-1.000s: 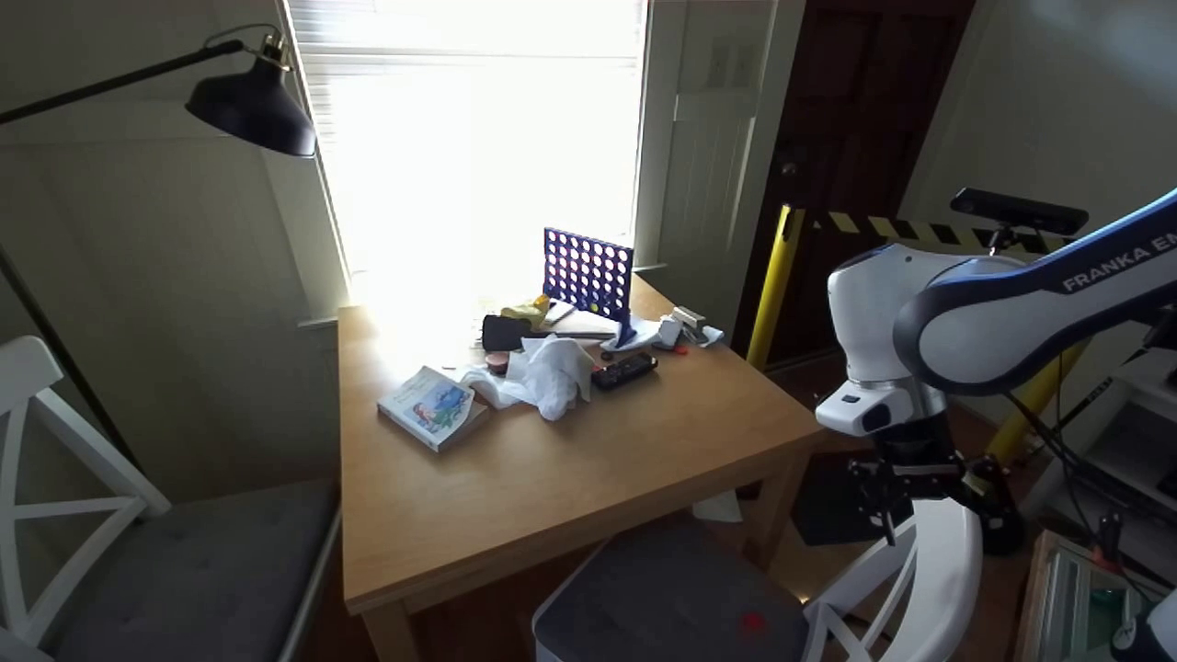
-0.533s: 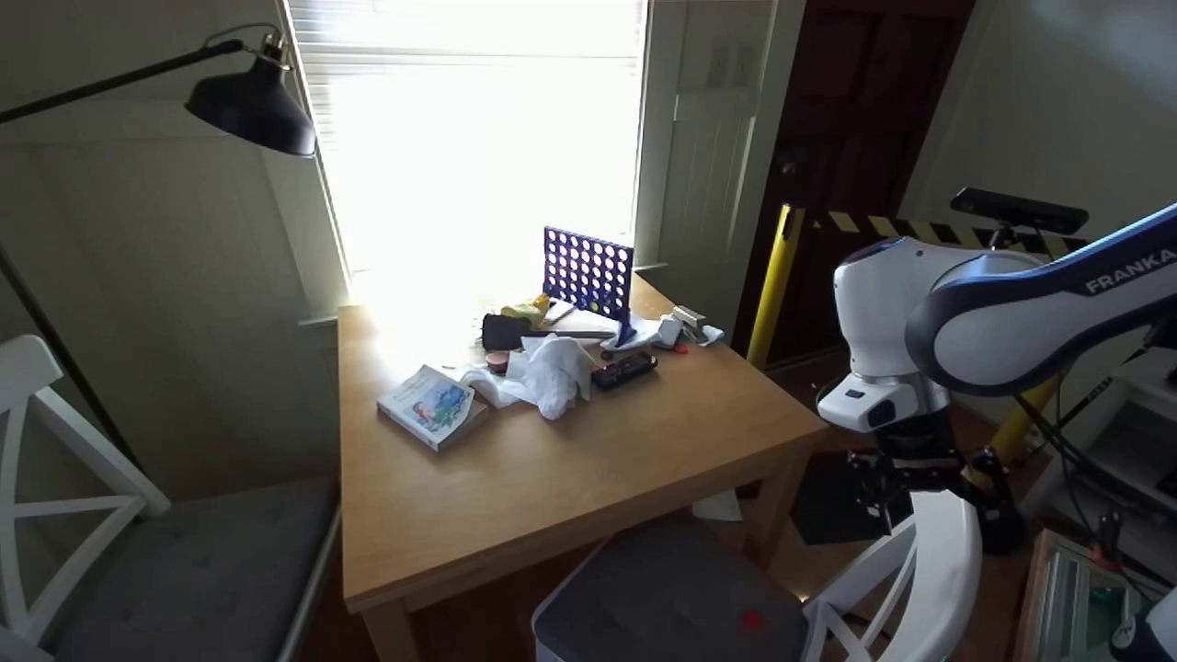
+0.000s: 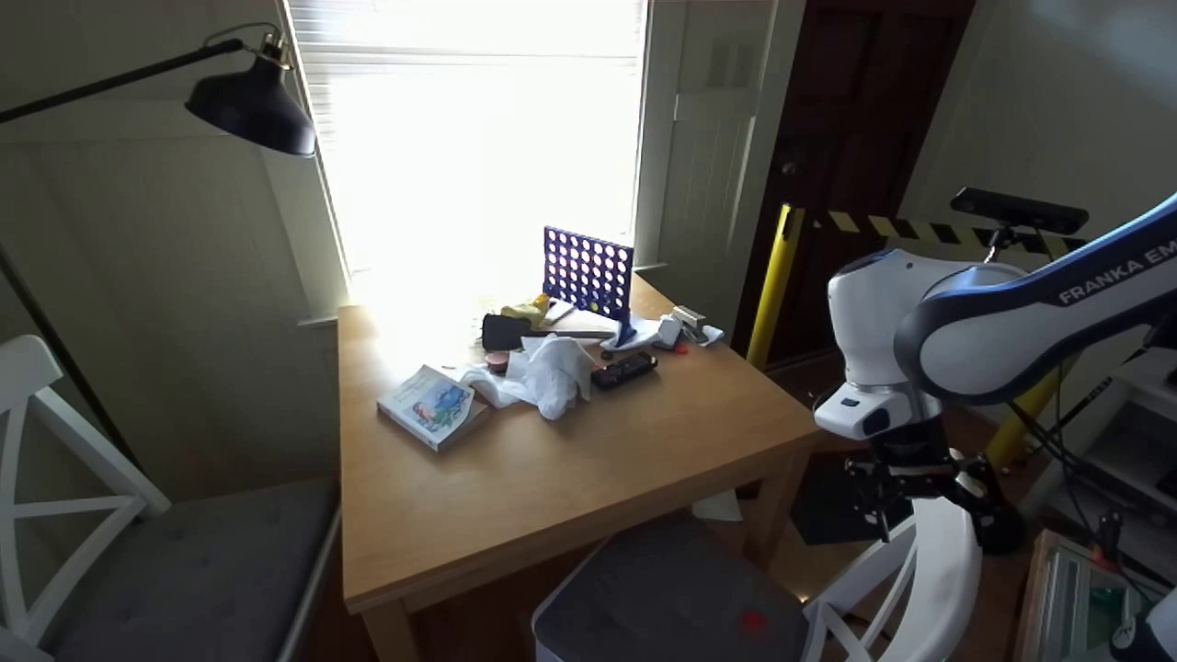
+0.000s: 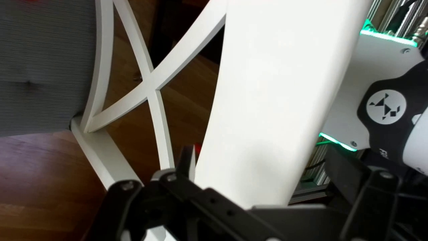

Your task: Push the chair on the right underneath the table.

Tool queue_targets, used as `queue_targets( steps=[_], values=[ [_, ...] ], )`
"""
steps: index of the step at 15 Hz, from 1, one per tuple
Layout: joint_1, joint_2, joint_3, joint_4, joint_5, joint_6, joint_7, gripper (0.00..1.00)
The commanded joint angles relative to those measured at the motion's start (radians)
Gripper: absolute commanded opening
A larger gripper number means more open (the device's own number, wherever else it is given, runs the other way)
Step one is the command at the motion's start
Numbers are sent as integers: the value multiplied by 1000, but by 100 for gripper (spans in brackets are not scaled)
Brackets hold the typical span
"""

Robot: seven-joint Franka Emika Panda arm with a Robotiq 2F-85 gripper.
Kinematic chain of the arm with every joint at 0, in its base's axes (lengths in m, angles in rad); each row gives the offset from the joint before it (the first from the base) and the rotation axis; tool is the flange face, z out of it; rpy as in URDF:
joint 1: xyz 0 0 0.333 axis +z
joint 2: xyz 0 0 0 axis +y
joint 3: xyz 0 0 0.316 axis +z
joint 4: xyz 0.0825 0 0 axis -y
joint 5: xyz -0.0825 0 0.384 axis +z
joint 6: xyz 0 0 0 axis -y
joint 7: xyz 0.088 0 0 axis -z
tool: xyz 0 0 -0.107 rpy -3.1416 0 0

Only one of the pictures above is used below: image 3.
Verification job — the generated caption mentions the black wallet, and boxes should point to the black wallet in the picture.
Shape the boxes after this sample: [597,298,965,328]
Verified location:
[477,314,530,355]

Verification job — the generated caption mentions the blue white packet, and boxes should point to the blue white packet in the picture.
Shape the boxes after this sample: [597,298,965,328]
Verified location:
[374,361,491,456]

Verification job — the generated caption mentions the small white box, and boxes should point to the small white box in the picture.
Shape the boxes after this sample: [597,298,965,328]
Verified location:
[649,310,692,352]

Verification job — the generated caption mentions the blue connect four game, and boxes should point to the blue connect four game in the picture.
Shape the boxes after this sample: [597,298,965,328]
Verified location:
[542,223,641,349]

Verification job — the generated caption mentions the black stereo camera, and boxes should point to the black stereo camera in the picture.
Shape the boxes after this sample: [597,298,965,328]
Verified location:
[949,184,1093,238]

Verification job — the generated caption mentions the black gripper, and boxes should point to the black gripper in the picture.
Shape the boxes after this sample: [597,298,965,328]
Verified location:
[862,420,1001,544]

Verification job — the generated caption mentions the black yellow hazard tape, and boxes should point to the black yellow hazard tape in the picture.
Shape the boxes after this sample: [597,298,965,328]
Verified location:
[796,206,1097,257]

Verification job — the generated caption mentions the black floor mat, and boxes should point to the black floor mat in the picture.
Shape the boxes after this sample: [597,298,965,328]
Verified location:
[786,449,896,548]

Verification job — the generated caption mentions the dark wooden door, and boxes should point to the dark wooden door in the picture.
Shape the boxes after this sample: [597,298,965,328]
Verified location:
[733,0,979,363]

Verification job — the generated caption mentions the white crumpled cloth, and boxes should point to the white crumpled cloth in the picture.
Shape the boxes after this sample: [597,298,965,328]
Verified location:
[464,334,598,426]

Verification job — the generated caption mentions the robot stand table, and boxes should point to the robot stand table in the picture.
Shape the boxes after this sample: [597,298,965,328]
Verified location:
[1007,527,1177,662]

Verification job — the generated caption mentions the white notepad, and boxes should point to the white notepad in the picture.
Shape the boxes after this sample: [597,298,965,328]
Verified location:
[548,305,622,341]

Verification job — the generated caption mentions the grey tufted seat cushion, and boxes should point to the grey tufted seat cushion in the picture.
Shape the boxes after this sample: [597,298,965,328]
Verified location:
[530,520,813,662]
[48,473,341,662]

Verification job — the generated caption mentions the black floor lamp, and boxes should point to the black floor lamp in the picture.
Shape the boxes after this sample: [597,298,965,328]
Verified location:
[0,21,320,456]

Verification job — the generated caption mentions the black cable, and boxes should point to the black cable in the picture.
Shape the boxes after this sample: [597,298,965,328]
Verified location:
[1007,397,1177,527]

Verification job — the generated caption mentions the white wooden chair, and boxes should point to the white wooden chair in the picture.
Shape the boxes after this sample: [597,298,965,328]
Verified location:
[801,491,991,662]
[0,332,345,662]

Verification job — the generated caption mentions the white shelf unit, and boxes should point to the white shelf unit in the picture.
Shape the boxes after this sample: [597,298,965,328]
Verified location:
[1079,346,1177,582]

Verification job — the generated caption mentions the light wooden table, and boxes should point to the light wooden table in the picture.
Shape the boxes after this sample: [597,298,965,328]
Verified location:
[336,274,831,662]

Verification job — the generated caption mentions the bright window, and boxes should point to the bright window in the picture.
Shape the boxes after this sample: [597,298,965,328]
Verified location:
[282,0,651,325]

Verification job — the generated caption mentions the black remote control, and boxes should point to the black remote control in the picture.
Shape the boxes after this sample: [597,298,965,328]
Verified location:
[590,349,663,392]

